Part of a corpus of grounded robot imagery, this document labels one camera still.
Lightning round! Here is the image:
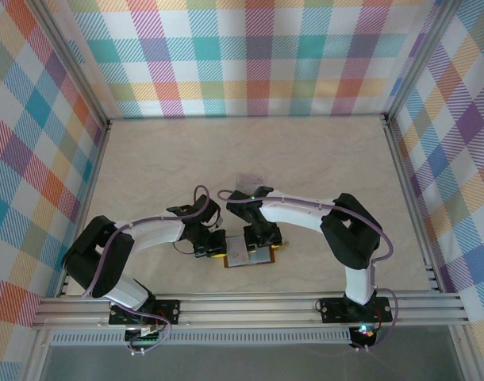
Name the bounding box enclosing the grey slotted cable duct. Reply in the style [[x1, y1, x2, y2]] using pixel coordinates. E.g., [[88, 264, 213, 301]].
[[47, 327, 354, 345]]

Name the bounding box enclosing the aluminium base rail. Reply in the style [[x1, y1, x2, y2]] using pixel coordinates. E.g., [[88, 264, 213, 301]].
[[30, 291, 471, 329]]

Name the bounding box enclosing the grey-green card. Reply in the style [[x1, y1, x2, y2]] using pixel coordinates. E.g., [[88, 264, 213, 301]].
[[249, 249, 273, 265]]

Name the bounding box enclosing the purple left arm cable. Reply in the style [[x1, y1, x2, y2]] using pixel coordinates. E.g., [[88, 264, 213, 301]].
[[81, 183, 211, 356]]

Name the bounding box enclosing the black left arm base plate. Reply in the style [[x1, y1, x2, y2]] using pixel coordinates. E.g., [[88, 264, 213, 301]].
[[108, 299, 182, 326]]

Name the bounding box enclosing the aluminium frame post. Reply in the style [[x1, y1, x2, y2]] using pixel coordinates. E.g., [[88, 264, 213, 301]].
[[382, 0, 463, 124], [25, 0, 112, 130]]

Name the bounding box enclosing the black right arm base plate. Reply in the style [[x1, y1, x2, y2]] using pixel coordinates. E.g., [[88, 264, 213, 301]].
[[320, 296, 390, 323]]

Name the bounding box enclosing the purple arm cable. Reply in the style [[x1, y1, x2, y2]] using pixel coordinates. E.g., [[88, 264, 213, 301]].
[[217, 189, 400, 352], [81, 183, 211, 356]]

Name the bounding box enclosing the brown leather card holder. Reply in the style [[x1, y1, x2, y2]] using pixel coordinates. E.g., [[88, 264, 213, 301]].
[[224, 241, 290, 270]]

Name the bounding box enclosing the translucent card with dark stripe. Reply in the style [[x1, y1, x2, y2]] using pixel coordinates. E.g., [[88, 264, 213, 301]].
[[234, 173, 263, 192]]

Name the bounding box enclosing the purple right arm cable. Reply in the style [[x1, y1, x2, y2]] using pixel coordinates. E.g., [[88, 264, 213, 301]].
[[217, 189, 400, 352]]

